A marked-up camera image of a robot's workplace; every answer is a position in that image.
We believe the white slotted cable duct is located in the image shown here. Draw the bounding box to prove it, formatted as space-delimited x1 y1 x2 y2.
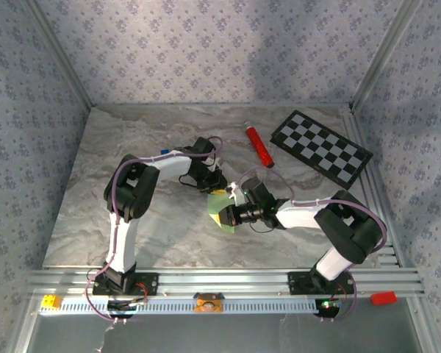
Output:
39 296 320 315

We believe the red toy brick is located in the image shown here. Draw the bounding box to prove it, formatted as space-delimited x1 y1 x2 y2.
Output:
370 290 398 306

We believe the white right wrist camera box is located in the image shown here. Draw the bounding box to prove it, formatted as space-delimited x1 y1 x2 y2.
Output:
226 182 246 207

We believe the aluminium side rail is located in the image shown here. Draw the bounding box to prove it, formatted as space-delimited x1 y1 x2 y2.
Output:
340 110 406 268

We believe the long aluminium mounting rail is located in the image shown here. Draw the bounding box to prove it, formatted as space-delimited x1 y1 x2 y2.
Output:
26 268 426 298

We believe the grey metal panel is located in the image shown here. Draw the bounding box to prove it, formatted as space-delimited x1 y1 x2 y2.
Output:
12 297 438 353

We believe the light green paper sheet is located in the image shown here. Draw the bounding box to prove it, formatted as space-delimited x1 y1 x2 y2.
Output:
207 193 238 235

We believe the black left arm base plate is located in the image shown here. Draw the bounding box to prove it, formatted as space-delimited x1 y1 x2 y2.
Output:
91 272 159 296

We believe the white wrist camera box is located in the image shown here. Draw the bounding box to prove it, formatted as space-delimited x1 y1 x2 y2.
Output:
226 182 246 207
204 156 224 173

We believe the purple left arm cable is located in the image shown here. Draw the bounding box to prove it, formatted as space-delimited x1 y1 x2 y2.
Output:
84 135 224 325

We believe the red glitter tube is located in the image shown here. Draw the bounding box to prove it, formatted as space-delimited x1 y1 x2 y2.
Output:
243 122 275 169

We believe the yellow toy brick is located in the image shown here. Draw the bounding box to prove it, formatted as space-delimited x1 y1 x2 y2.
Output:
40 294 64 309

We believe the aluminium frame post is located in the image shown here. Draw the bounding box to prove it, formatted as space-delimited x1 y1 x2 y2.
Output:
351 0 423 111

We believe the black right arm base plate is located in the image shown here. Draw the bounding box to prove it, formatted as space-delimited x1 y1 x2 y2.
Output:
287 271 356 296

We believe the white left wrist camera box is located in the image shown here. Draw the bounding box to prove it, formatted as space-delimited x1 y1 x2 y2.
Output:
204 156 224 173

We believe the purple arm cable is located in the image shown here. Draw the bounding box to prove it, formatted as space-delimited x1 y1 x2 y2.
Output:
84 135 224 325
238 167 389 323

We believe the orange clamp on rail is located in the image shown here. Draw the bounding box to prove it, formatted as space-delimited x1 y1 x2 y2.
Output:
193 292 224 314

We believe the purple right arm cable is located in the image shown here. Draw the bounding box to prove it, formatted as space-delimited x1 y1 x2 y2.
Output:
238 167 389 323

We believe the black and white checkerboard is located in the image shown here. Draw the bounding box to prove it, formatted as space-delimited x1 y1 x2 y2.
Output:
270 109 374 191

